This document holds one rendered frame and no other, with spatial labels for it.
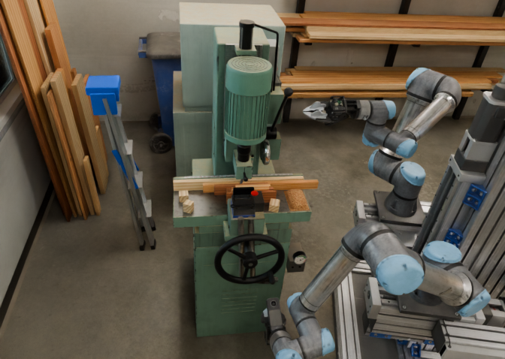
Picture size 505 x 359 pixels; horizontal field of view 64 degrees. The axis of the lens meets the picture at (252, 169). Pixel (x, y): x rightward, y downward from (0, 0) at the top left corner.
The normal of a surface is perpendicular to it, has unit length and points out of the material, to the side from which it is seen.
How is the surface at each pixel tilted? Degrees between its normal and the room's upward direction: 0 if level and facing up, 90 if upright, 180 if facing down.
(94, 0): 90
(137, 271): 0
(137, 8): 90
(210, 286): 90
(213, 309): 90
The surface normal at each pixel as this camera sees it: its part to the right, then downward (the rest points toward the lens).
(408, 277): 0.18, 0.53
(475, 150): -0.11, 0.58
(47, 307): 0.07, -0.80
